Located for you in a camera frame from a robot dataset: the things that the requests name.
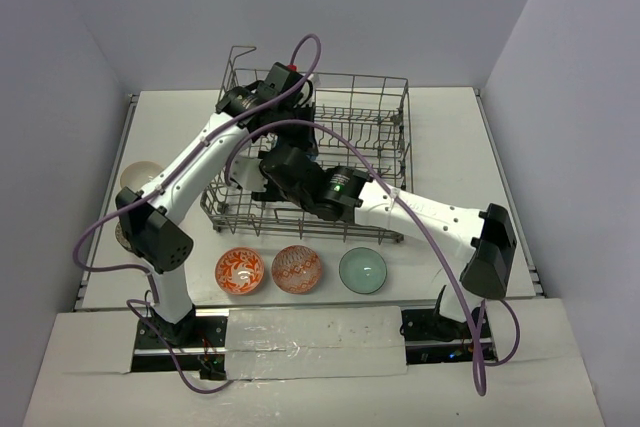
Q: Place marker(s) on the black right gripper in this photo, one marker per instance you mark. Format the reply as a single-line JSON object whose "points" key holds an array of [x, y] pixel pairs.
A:
{"points": [[270, 193]]}

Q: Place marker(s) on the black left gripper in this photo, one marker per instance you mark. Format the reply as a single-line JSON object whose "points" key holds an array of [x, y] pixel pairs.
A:
{"points": [[304, 135]]}

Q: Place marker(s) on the white bowl orange rim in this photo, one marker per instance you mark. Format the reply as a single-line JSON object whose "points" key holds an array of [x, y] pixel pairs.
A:
{"points": [[138, 174]]}

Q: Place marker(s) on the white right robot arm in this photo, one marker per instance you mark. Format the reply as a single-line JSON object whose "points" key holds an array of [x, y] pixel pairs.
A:
{"points": [[483, 241]]}

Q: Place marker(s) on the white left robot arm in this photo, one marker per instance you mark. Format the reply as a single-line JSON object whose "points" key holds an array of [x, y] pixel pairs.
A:
{"points": [[151, 216]]}

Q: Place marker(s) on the orange geometric pattern bowl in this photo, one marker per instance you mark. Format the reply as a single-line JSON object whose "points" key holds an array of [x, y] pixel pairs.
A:
{"points": [[296, 269]]}

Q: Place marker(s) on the orange floral pattern bowl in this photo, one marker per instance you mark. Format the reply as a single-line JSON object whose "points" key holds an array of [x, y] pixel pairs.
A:
{"points": [[239, 271]]}

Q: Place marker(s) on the pale green bowl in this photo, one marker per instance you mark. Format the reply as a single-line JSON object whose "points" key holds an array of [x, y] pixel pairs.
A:
{"points": [[363, 270]]}

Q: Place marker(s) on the white taped sheet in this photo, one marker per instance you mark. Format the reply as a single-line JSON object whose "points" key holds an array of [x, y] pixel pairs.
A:
{"points": [[284, 344]]}

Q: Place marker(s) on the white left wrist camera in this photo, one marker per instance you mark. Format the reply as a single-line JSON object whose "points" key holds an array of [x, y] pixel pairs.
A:
{"points": [[313, 78]]}

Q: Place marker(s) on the black mounting rail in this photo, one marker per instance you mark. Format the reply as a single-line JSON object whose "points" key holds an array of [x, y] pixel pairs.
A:
{"points": [[204, 351]]}

